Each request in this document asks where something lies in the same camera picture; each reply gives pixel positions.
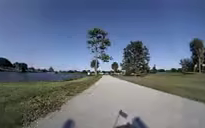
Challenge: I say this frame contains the small round tree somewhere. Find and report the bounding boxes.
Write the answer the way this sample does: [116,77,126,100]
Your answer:
[111,61,120,74]
[90,59,100,71]

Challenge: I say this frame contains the tall thin pine tree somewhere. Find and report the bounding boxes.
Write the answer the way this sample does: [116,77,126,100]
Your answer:
[86,27,113,76]

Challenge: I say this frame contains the broad bushy tree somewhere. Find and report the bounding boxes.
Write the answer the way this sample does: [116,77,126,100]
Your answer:
[120,40,151,76]

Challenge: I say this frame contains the pale paved path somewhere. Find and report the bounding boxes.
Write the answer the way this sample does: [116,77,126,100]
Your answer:
[24,74,205,128]

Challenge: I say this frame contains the robot's own part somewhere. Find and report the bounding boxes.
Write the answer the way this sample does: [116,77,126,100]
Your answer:
[62,118,76,128]
[132,116,149,128]

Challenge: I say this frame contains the wide grass lawn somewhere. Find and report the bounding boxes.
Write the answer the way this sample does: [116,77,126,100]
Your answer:
[111,72,205,106]

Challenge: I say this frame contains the blue lake water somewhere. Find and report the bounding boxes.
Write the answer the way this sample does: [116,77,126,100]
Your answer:
[0,70,89,83]

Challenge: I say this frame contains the low spreading tree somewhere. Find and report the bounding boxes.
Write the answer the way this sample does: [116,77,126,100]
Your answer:
[179,57,195,73]

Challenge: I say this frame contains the grass verge beside lake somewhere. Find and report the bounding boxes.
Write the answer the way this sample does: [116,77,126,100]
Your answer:
[0,74,103,128]

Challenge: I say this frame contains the tree with slim trunk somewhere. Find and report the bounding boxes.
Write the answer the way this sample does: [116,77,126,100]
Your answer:
[189,37,205,74]

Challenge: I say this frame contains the distant tree line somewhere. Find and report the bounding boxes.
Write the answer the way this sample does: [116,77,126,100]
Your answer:
[0,56,91,74]

